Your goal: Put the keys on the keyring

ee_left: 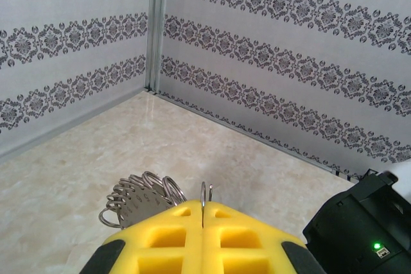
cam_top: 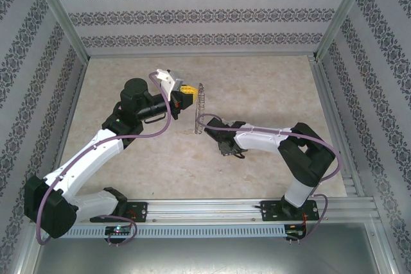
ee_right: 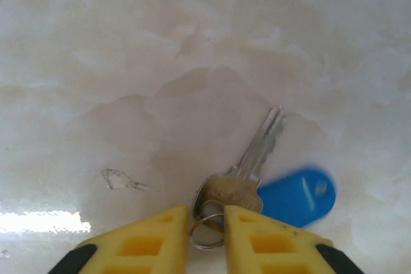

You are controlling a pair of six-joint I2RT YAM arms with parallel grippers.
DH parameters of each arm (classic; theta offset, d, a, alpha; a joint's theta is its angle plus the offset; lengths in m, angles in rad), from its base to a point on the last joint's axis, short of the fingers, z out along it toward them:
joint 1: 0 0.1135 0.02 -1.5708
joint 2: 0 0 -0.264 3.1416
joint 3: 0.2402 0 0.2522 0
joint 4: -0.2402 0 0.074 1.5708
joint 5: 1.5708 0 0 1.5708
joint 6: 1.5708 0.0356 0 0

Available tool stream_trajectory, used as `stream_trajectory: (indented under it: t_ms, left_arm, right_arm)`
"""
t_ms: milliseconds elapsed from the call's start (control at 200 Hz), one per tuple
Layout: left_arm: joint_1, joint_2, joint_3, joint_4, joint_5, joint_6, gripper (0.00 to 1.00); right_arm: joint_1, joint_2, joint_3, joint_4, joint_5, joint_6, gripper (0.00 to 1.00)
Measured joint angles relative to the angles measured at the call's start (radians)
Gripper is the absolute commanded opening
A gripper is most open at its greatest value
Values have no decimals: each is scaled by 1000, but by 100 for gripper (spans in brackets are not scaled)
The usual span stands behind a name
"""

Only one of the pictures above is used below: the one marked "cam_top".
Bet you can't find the metal coil keyring chain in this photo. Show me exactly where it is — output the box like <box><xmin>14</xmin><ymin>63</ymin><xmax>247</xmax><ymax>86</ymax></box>
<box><xmin>194</xmin><ymin>83</ymin><xmax>206</xmax><ymax>135</ymax></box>

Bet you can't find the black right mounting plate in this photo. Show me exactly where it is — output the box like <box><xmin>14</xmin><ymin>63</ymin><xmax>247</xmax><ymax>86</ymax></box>
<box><xmin>260</xmin><ymin>200</ymin><xmax>319</xmax><ymax>223</ymax></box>

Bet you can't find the black mounting plate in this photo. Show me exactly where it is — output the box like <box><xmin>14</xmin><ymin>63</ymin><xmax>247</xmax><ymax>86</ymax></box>
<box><xmin>91</xmin><ymin>201</ymin><xmax>148</xmax><ymax>223</ymax></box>
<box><xmin>260</xmin><ymin>200</ymin><xmax>319</xmax><ymax>223</ymax></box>

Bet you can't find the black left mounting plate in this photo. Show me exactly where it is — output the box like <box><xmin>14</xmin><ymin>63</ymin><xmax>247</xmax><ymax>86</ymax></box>
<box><xmin>91</xmin><ymin>201</ymin><xmax>148</xmax><ymax>223</ymax></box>

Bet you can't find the grey metal panel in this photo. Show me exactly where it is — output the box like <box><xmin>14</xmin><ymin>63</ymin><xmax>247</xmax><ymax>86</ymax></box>
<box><xmin>30</xmin><ymin>222</ymin><xmax>398</xmax><ymax>274</ymax></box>

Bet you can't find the left circuit board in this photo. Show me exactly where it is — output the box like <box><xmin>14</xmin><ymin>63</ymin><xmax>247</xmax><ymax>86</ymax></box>
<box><xmin>105</xmin><ymin>225</ymin><xmax>132</xmax><ymax>235</ymax></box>

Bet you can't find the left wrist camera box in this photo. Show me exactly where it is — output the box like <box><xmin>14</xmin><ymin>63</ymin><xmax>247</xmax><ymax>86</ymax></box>
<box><xmin>155</xmin><ymin>68</ymin><xmax>186</xmax><ymax>94</ymax></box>

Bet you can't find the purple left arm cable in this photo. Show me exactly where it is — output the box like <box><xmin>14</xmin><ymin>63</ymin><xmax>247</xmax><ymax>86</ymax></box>
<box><xmin>35</xmin><ymin>73</ymin><xmax>171</xmax><ymax>246</ymax></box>

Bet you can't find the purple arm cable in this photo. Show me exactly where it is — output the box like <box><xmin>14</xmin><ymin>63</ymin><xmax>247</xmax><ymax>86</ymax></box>
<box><xmin>35</xmin><ymin>73</ymin><xmax>171</xmax><ymax>246</ymax></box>
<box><xmin>196</xmin><ymin>113</ymin><xmax>340</xmax><ymax>244</ymax></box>

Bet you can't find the aluminium rear frame bar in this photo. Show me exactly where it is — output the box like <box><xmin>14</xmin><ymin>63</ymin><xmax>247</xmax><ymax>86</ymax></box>
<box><xmin>85</xmin><ymin>51</ymin><xmax>319</xmax><ymax>59</ymax></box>

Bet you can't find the thin black left wrist cable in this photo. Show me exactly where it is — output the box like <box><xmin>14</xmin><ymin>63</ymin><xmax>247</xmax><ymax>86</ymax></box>
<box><xmin>143</xmin><ymin>114</ymin><xmax>170</xmax><ymax>125</ymax></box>

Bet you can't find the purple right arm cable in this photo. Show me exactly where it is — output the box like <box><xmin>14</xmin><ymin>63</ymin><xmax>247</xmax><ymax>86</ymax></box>
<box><xmin>196</xmin><ymin>113</ymin><xmax>340</xmax><ymax>244</ymax></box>

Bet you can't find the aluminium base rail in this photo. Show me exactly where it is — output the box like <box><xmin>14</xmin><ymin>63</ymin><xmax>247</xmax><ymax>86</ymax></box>
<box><xmin>31</xmin><ymin>197</ymin><xmax>377</xmax><ymax>223</ymax></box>

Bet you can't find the grey slotted cable duct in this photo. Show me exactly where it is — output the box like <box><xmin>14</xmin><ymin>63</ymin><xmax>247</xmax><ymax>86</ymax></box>
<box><xmin>67</xmin><ymin>224</ymin><xmax>286</xmax><ymax>239</ymax></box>

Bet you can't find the aluminium left frame post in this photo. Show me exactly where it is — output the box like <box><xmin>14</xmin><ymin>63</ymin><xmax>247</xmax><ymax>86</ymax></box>
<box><xmin>27</xmin><ymin>0</ymin><xmax>90</xmax><ymax>60</ymax></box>

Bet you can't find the aluminium frame post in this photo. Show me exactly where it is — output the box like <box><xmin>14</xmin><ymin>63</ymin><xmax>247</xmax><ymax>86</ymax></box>
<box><xmin>27</xmin><ymin>0</ymin><xmax>90</xmax><ymax>60</ymax></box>
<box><xmin>314</xmin><ymin>0</ymin><xmax>376</xmax><ymax>60</ymax></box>

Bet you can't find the aluminium right side rail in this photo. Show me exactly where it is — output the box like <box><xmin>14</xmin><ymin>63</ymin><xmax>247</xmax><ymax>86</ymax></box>
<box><xmin>307</xmin><ymin>55</ymin><xmax>377</xmax><ymax>200</ymax></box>

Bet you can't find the aluminium right frame post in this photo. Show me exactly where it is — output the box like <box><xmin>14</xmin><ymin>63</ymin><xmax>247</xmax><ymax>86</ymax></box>
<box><xmin>314</xmin><ymin>0</ymin><xmax>376</xmax><ymax>60</ymax></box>

